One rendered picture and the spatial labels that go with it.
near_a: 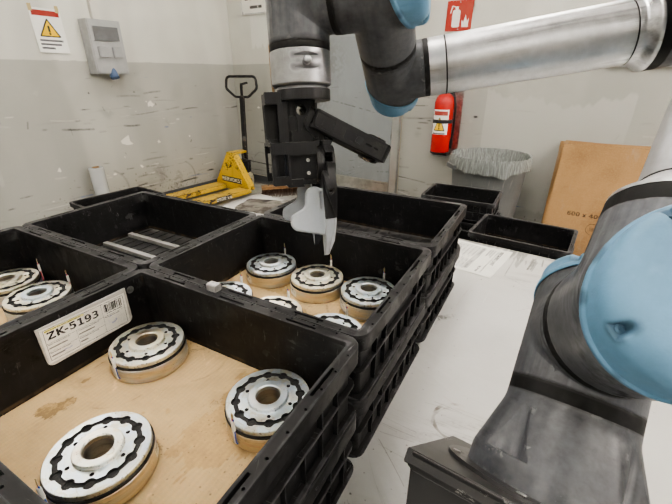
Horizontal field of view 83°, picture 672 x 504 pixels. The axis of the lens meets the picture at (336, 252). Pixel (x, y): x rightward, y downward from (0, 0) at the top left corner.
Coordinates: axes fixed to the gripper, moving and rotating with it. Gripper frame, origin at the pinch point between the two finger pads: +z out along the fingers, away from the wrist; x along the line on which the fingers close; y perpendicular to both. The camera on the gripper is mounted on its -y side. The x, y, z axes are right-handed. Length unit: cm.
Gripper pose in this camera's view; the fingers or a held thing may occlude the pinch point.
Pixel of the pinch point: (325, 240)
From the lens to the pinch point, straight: 55.2
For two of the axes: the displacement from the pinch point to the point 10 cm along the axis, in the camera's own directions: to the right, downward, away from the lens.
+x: 2.8, 2.7, -9.2
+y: -9.6, 1.2, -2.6
